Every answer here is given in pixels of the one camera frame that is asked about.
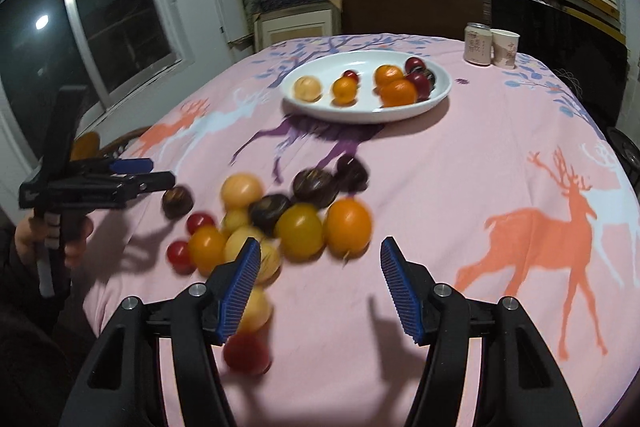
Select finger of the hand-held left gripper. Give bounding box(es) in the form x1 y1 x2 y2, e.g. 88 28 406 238
107 158 154 174
127 172 176 198

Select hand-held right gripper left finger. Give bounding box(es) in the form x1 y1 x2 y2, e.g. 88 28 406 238
57 237 263 427

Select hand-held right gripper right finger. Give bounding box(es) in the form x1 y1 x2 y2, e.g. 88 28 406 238
379 237 583 427

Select spotted pale yellow passion fruit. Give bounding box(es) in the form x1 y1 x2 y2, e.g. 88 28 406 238
237 287 274 334

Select small tan longan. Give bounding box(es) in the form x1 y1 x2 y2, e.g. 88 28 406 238
220 208 252 235

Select yellow-green citrus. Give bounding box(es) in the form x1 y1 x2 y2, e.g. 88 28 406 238
274 203 325 260

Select large pale orange passion fruit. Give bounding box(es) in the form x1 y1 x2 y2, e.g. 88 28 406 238
220 173 265 209

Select large mandarin orange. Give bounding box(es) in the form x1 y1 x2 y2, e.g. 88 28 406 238
380 78 418 108

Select white plate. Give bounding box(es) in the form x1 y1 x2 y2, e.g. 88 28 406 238
279 51 453 124

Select deep orange mandarin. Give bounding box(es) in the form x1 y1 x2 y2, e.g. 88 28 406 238
374 64 405 88

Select person's left forearm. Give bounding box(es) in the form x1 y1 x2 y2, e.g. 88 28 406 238
0 227 96 427

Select person's left hand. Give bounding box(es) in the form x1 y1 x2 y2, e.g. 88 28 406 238
14 213 95 270

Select wooden chair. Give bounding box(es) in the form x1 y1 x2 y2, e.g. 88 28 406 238
69 126 151 162

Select pink deer print tablecloth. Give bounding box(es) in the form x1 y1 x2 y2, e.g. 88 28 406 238
82 33 640 427

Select white framed window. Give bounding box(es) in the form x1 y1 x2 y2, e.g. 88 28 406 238
0 0 193 142

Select pink drink can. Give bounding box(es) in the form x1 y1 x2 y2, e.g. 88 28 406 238
465 23 493 66

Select paper cup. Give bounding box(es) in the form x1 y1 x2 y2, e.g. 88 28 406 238
490 28 521 68

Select black round stool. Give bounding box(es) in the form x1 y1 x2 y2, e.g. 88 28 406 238
605 127 640 188

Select dark brown wooden board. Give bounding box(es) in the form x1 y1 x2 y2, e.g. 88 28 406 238
340 0 493 38

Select black glossy panel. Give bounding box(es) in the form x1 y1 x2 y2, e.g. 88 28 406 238
490 0 630 128

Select beige picture frame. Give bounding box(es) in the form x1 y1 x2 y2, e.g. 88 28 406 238
252 0 343 52

